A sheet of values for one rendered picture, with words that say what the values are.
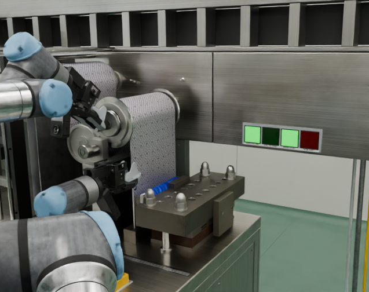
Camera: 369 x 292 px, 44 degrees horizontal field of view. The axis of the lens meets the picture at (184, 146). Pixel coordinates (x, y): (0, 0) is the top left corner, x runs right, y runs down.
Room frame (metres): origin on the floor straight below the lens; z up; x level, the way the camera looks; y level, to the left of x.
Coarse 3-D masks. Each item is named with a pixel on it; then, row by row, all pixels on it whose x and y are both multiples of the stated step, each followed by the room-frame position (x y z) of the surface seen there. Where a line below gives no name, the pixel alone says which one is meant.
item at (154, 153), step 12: (156, 132) 1.36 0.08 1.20; (168, 132) 1.42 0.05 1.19; (132, 144) 1.26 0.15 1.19; (144, 144) 1.31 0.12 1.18; (156, 144) 1.36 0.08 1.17; (168, 144) 1.42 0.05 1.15; (132, 156) 1.26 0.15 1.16; (144, 156) 1.31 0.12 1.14; (156, 156) 1.36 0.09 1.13; (168, 156) 1.42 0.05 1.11; (144, 168) 1.30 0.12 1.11; (156, 168) 1.36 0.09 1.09; (168, 168) 1.42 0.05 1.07; (144, 180) 1.30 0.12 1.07; (156, 180) 1.36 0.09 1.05; (132, 192) 1.26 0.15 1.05
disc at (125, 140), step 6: (102, 102) 1.30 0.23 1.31; (108, 102) 1.28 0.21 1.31; (114, 102) 1.27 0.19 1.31; (120, 102) 1.26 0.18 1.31; (126, 108) 1.25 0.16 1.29; (126, 114) 1.25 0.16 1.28; (132, 120) 1.24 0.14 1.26; (132, 126) 1.24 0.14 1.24; (96, 132) 1.31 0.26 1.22; (132, 132) 1.25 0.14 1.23; (126, 138) 1.25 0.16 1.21; (108, 144) 1.29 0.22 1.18; (114, 144) 1.28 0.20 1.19; (120, 144) 1.26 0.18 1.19
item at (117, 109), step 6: (108, 108) 1.28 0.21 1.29; (114, 108) 1.26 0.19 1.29; (120, 108) 1.26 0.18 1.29; (120, 114) 1.25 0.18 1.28; (120, 120) 1.25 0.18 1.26; (126, 120) 1.25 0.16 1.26; (126, 126) 1.25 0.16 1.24; (120, 132) 1.25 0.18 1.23; (126, 132) 1.25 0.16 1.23; (108, 138) 1.28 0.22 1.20; (114, 138) 1.27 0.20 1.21; (120, 138) 1.26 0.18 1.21
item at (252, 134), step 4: (248, 128) 1.41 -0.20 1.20; (252, 128) 1.40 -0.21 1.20; (256, 128) 1.40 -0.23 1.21; (248, 132) 1.41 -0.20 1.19; (252, 132) 1.40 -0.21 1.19; (256, 132) 1.40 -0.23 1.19; (248, 136) 1.41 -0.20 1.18; (252, 136) 1.40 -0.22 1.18; (256, 136) 1.40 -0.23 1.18; (248, 140) 1.41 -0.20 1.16; (252, 140) 1.40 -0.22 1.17; (256, 140) 1.40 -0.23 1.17
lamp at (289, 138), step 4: (284, 132) 1.35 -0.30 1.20; (288, 132) 1.34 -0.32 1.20; (292, 132) 1.34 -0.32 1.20; (296, 132) 1.33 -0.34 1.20; (284, 136) 1.35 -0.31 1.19; (288, 136) 1.34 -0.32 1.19; (292, 136) 1.34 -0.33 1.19; (296, 136) 1.33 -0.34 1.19; (284, 140) 1.35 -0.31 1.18; (288, 140) 1.34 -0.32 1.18; (292, 140) 1.34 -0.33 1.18; (296, 140) 1.33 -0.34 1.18; (284, 144) 1.35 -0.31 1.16; (288, 144) 1.34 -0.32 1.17; (292, 144) 1.34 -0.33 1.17; (296, 144) 1.33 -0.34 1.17
